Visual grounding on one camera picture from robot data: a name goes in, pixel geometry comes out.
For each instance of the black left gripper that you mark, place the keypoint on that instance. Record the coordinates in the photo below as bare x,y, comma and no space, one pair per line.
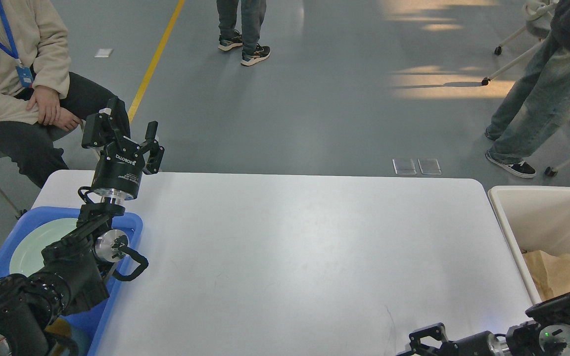
120,168

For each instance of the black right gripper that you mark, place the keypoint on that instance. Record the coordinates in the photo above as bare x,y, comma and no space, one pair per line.
480,344

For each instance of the brown paper bag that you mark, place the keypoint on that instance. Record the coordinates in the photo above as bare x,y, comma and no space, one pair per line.
550,274

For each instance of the green plate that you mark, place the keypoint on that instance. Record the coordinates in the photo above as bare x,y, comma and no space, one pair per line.
27,257

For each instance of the dark teal mug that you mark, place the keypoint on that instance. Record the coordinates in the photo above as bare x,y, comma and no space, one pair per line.
63,331

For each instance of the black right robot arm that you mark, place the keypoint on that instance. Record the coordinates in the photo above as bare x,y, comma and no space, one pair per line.
546,334

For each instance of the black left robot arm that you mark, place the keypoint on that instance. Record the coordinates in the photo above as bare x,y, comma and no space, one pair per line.
78,266

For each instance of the person in beige sweater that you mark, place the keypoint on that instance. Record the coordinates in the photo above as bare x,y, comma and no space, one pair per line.
38,93

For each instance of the person in black sneakers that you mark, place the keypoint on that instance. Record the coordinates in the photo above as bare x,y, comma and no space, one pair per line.
240,23

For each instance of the blue plastic tray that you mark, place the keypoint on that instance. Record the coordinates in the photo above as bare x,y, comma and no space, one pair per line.
93,322

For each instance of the white plastic bin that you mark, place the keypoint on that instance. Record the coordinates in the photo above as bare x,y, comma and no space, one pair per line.
532,217

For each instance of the person in blue jeans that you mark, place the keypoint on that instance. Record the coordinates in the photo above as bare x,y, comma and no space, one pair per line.
537,105

